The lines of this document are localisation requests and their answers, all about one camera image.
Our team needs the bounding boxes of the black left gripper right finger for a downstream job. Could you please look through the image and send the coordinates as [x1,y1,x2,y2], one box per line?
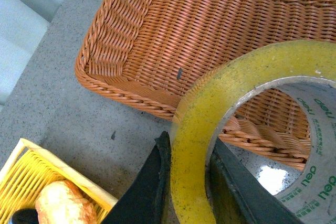
[209,140,302,223]

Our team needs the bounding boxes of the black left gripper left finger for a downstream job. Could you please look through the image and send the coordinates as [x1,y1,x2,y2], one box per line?
[104,131,171,223]

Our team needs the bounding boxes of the yellow packing tape roll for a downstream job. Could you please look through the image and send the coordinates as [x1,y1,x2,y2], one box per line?
[171,40,335,223]

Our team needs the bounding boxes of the yellow woven basket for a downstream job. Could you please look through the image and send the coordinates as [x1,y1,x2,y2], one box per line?
[1,138,118,223]

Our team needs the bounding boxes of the brown wicker basket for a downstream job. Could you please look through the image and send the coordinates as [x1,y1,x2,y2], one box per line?
[74,0,336,168]

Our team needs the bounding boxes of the toy bread croissant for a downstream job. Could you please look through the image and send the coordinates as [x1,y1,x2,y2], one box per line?
[35,180,97,223]

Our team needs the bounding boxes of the grey-white curtain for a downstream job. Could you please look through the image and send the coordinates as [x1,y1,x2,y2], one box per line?
[1,0,63,106]

